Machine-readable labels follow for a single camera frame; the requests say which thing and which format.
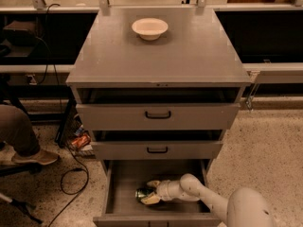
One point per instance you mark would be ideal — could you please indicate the grey drawer cabinet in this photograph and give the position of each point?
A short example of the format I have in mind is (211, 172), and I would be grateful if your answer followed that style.
(192, 62)

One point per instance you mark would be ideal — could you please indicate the white paper bowl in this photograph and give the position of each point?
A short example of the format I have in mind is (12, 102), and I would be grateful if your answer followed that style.
(149, 29)

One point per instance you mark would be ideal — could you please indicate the grey bottom drawer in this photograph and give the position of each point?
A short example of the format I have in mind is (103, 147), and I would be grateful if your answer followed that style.
(122, 209)

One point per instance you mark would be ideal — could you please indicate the green soda can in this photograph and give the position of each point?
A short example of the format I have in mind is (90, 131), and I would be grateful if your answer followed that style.
(143, 192)

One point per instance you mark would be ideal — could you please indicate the orange snack bag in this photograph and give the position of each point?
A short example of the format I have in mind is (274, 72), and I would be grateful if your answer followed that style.
(81, 141)

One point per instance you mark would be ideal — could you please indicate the black top drawer handle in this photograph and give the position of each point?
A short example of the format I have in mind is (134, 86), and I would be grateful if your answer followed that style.
(159, 116)

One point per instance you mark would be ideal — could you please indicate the black drawer handle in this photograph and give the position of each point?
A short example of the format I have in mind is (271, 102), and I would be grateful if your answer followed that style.
(159, 116)
(157, 150)

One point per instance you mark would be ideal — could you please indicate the tan shoe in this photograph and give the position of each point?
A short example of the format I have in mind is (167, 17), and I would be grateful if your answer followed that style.
(43, 158)

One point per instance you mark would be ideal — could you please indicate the grey drawer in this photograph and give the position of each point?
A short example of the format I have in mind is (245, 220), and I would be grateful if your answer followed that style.
(122, 150)
(131, 117)
(122, 209)

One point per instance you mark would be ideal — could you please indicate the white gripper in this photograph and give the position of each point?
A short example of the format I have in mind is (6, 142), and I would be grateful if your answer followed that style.
(164, 190)

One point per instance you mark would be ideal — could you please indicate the grey middle drawer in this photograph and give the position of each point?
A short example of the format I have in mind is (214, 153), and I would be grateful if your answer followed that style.
(122, 150)

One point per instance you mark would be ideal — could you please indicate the grey top drawer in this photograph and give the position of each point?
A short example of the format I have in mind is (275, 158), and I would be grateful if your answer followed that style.
(131, 117)

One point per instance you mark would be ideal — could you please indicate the person leg brown trousers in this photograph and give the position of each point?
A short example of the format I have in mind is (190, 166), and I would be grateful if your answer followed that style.
(16, 130)

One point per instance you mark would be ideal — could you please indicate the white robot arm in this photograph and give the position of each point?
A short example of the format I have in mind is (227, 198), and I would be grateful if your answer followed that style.
(245, 207)

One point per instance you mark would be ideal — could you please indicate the black chair base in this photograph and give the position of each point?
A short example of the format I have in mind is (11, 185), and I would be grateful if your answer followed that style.
(23, 206)

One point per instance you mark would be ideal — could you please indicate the black middle drawer handle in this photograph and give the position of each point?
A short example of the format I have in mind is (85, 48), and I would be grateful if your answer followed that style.
(157, 150)

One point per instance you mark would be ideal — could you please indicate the dark box on shelf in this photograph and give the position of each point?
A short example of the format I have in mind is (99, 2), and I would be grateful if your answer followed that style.
(21, 33)

